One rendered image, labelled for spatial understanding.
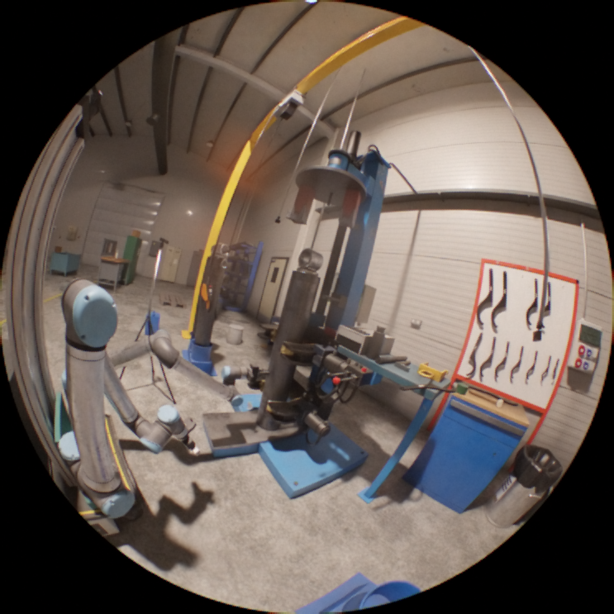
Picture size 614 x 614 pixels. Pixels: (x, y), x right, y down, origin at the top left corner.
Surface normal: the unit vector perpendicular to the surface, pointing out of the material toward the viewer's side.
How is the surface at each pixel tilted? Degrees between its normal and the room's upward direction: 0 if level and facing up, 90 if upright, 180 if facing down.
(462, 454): 90
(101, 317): 83
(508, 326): 90
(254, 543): 0
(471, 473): 90
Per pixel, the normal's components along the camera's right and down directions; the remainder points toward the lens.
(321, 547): 0.26, -0.96
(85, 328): 0.98, 0.14
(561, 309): -0.78, -0.16
